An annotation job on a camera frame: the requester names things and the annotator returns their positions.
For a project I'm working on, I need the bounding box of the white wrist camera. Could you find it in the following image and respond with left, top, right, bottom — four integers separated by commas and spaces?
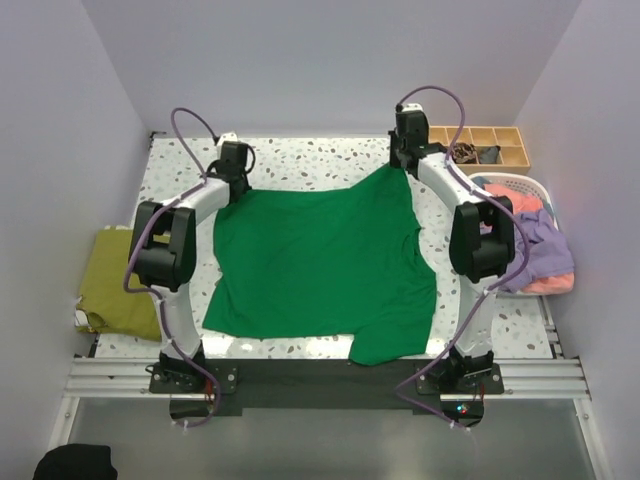
216, 132, 238, 148
395, 103, 424, 113

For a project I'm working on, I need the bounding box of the white laundry basket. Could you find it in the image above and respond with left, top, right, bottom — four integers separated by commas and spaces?
470, 172, 565, 298

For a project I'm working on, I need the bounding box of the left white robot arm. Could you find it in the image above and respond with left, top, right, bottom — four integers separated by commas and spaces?
123, 133, 255, 392

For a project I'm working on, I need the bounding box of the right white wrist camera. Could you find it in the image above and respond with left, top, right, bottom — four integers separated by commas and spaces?
395, 103, 424, 113

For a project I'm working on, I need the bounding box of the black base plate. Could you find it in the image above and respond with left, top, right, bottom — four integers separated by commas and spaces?
146, 359, 505, 426

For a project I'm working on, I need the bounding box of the aluminium rail frame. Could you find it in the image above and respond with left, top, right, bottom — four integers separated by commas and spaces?
49, 297, 613, 479

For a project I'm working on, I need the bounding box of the dark grey rolled sock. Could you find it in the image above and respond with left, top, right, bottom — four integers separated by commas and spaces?
477, 145, 501, 165

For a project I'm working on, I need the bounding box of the pink t-shirt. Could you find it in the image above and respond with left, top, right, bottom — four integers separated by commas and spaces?
482, 182, 575, 296

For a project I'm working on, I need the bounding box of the brown patterned rolled sock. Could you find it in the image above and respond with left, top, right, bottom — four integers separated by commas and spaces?
452, 143, 478, 165

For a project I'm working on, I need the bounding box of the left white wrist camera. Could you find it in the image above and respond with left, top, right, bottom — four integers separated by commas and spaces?
216, 132, 238, 148

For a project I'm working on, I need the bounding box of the olive folded t-shirt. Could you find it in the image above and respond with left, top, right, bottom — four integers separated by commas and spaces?
74, 227, 161, 342

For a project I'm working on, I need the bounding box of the green t-shirt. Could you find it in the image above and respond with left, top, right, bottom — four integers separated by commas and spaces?
203, 166, 437, 366

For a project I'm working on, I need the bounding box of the wooden compartment tray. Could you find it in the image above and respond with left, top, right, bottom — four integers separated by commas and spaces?
429, 126, 531, 175

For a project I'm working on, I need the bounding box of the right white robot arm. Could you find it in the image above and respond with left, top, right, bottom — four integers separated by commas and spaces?
389, 104, 515, 393

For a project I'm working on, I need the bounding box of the purple t-shirt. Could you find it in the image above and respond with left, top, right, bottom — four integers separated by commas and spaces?
502, 208, 576, 296

